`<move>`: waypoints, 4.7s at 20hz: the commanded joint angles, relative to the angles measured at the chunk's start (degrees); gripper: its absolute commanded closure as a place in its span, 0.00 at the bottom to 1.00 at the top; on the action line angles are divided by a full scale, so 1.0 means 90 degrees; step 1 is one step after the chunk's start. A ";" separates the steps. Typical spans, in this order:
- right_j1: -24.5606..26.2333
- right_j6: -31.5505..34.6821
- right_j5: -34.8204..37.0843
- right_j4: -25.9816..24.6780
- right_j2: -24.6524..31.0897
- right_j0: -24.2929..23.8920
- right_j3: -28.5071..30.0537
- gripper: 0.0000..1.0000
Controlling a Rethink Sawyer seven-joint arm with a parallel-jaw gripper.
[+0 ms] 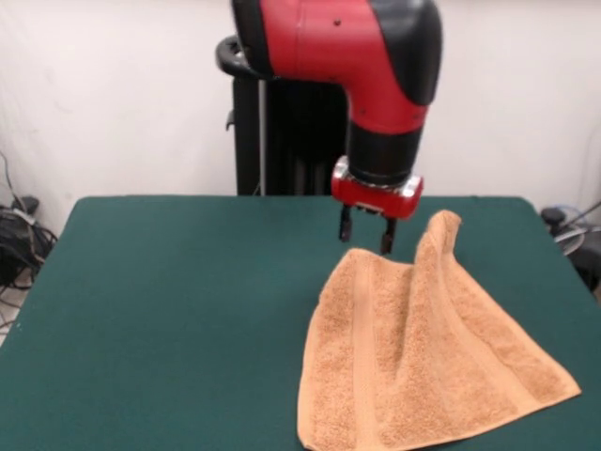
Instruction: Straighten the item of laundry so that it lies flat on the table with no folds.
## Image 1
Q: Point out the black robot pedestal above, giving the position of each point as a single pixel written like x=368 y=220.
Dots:
x=282 y=141

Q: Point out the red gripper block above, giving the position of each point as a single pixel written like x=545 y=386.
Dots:
x=371 y=199

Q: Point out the dark green table cloth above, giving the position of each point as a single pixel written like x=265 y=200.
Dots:
x=141 y=329

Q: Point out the orange terry towel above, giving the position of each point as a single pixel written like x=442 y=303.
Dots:
x=399 y=352

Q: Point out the black stand base with caster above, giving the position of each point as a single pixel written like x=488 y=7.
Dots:
x=589 y=268

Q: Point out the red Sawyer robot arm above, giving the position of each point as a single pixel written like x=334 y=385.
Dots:
x=357 y=56

